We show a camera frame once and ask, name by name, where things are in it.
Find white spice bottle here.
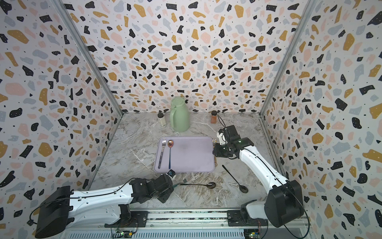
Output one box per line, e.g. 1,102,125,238
157,112,166,126

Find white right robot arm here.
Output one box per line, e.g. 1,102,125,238
213,125,305,228

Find aluminium corner post left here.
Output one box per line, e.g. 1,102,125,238
51,0,123,117

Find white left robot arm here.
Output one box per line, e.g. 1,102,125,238
35,170,176,239

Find orange spice bottle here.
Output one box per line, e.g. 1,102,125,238
210,111,217,124

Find grey marbled handle fork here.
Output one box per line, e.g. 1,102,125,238
158,138,167,169

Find green plastic jug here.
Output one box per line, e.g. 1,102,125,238
170,97,190,132

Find aluminium corner post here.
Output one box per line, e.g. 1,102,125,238
51,0,123,117
259,0,317,117

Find long black spoon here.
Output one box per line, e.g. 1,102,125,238
221,164,249,194

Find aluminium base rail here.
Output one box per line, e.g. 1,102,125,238
59,209,315,239

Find lilac plastic tray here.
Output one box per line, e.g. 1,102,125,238
154,136,215,174

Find green handle silver fork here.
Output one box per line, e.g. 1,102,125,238
173,179,187,188

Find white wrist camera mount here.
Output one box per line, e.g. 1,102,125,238
217,132,226,145

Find dark metal spoon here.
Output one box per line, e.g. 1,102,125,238
180,182,216,189

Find aluminium corner post right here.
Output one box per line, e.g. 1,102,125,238
259,0,317,117

